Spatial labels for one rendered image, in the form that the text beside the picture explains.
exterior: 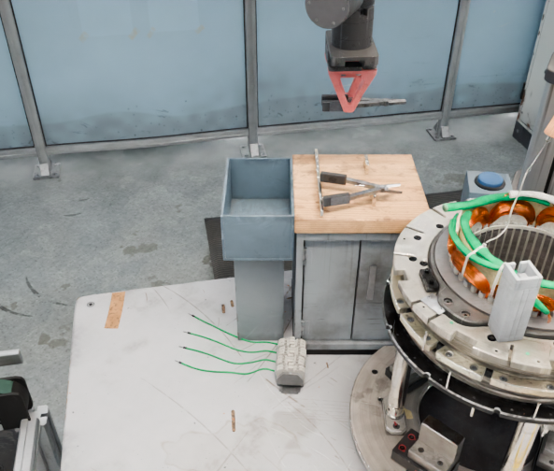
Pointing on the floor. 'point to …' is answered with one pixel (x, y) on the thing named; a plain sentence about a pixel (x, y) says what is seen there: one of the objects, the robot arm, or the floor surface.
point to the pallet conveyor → (10, 412)
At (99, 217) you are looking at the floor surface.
